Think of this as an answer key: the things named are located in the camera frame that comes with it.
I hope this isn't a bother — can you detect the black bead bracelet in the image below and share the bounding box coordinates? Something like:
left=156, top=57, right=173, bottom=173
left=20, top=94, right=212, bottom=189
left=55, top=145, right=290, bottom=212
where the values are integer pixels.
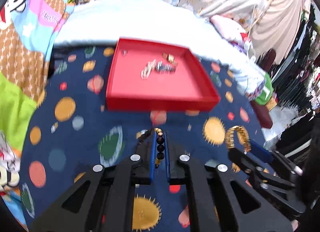
left=153, top=127, right=166, bottom=169

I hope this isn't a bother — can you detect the light blue pillow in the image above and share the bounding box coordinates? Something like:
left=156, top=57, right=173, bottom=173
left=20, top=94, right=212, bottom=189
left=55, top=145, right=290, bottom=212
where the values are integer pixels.
left=54, top=0, right=266, bottom=99

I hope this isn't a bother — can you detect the beige curtain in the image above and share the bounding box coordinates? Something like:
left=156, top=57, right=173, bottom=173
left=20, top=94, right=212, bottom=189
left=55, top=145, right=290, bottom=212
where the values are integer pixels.
left=250, top=0, right=304, bottom=65

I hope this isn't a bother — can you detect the white pearl bracelet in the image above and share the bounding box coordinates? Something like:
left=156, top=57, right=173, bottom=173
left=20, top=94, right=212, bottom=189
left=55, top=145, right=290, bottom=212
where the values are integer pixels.
left=140, top=59, right=157, bottom=80

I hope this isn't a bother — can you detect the navy planet print bedsheet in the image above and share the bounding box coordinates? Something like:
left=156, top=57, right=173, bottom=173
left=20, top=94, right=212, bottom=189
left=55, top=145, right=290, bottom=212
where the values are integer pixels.
left=20, top=48, right=265, bottom=231

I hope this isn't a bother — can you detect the colourful monkey cartoon blanket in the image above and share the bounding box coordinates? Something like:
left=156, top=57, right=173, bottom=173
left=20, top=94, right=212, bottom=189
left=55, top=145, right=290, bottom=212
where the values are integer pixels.
left=1, top=0, right=73, bottom=231

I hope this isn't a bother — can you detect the silver blue-dial wristwatch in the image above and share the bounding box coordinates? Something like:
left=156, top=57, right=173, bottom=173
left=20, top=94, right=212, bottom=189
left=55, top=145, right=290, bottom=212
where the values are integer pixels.
left=155, top=61, right=176, bottom=73

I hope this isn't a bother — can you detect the gold chain bracelet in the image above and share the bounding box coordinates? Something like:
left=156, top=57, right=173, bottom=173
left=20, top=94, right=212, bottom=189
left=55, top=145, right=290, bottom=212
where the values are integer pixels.
left=224, top=125, right=252, bottom=154

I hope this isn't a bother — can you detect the gold wristwatch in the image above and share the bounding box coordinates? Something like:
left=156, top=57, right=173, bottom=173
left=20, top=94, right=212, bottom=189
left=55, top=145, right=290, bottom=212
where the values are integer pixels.
left=162, top=53, right=177, bottom=67

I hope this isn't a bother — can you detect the pink white plush toy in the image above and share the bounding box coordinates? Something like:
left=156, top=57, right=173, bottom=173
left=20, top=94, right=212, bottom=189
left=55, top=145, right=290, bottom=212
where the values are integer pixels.
left=210, top=15, right=252, bottom=48

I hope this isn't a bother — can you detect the red jewelry tray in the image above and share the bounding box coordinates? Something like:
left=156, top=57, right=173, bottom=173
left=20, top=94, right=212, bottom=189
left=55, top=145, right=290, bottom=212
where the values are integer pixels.
left=106, top=38, right=221, bottom=112

